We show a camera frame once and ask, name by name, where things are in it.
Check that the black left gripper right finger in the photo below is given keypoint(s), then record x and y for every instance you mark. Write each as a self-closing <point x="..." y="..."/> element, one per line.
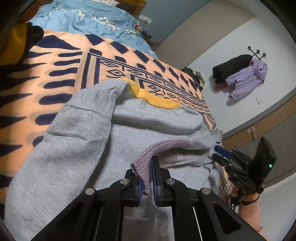
<point x="198" y="214"/>

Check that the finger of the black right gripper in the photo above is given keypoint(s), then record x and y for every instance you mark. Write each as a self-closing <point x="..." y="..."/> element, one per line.
<point x="223" y="161"/>
<point x="221" y="153"/>

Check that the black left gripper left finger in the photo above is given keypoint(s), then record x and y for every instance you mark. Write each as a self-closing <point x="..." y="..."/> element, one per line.
<point x="95" y="214"/>

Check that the grey purple yellow knit cardigan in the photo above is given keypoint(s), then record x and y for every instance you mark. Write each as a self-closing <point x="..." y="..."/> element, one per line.
<point x="101" y="132"/>

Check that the pink sleeved right forearm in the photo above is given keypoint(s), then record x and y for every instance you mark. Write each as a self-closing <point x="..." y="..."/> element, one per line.
<point x="251" y="214"/>

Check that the right hand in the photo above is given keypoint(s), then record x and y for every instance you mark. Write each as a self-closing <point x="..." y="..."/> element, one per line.
<point x="248" y="199"/>

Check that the lilac hanging jacket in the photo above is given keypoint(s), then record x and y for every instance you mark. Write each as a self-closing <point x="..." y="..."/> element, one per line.
<point x="247" y="79"/>

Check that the black hanging coat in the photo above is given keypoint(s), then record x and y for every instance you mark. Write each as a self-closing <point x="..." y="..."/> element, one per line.
<point x="222" y="71"/>

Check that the wooden nightstand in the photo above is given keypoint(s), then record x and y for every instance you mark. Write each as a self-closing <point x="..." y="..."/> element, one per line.
<point x="148" y="38"/>

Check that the orange navy patterned blanket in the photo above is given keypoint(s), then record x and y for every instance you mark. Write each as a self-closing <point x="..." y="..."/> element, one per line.
<point x="60" y="65"/>

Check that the wooden bed headboard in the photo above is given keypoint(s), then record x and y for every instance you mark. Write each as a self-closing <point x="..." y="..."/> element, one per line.
<point x="133" y="7"/>

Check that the mustard yellow folded garment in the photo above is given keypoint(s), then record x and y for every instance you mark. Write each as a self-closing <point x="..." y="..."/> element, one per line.
<point x="13" y="41"/>

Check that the right patterned pillow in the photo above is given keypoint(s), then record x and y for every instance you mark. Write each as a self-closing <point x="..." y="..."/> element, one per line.
<point x="113" y="3"/>

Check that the blue floral duvet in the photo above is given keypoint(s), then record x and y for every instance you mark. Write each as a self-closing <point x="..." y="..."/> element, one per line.
<point x="92" y="17"/>

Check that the orange folded garment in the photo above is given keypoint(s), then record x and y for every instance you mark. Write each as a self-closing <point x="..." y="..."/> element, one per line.
<point x="31" y="12"/>

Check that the clothes pile by wall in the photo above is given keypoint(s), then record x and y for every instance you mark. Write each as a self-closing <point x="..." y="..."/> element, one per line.
<point x="196" y="79"/>

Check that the black wall coat rack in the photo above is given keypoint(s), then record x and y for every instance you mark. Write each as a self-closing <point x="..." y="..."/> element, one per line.
<point x="259" y="55"/>

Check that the white wall socket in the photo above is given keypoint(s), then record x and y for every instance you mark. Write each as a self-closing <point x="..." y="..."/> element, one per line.
<point x="145" y="19"/>

